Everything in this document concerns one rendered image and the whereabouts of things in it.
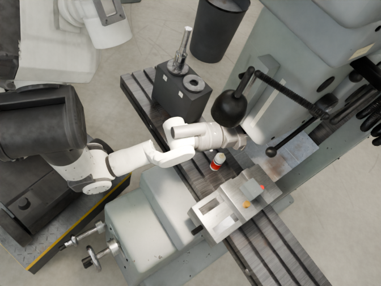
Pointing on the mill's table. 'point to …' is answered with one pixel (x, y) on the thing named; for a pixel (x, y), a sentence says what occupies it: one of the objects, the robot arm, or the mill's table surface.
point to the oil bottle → (217, 162)
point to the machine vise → (221, 210)
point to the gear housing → (326, 32)
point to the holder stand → (181, 91)
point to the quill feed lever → (330, 101)
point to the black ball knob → (355, 76)
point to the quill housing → (283, 78)
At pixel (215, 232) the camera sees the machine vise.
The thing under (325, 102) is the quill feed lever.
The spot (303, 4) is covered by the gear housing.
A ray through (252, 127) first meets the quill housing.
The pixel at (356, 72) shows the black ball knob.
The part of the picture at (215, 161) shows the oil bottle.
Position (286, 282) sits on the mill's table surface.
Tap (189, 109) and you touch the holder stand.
